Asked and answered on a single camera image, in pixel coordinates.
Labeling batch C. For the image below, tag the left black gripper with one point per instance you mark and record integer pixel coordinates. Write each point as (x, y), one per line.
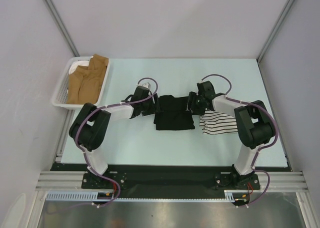
(154, 107)

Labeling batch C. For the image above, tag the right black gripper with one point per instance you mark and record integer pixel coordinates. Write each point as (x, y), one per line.
(192, 96)

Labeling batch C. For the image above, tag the black tank top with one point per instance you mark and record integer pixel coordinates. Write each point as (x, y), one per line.
(173, 114)

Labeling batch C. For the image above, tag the striped white tank top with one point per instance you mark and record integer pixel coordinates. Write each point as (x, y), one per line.
(215, 123)

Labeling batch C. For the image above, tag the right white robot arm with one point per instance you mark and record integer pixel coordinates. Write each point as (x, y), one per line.
(255, 126)

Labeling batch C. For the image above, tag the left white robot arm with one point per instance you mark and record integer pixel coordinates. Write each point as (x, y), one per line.
(89, 128)

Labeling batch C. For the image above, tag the brown tank top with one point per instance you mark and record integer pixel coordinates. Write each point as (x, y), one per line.
(85, 80)

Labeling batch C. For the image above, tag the white plastic basket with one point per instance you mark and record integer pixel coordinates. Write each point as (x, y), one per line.
(60, 94)

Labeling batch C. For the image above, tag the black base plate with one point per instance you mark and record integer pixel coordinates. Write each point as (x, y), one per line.
(169, 182)

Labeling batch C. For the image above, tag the slotted cable duct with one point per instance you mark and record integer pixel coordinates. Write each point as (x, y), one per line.
(95, 196)

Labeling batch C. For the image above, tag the aluminium frame rail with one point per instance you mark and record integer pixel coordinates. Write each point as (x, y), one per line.
(74, 180)

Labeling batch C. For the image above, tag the right aluminium corner post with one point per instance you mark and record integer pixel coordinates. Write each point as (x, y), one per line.
(275, 29)

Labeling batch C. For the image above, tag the aluminium corner post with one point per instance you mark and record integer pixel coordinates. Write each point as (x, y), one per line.
(275, 29)
(61, 26)

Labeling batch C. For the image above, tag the left aluminium corner post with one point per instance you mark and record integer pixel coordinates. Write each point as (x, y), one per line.
(61, 26)

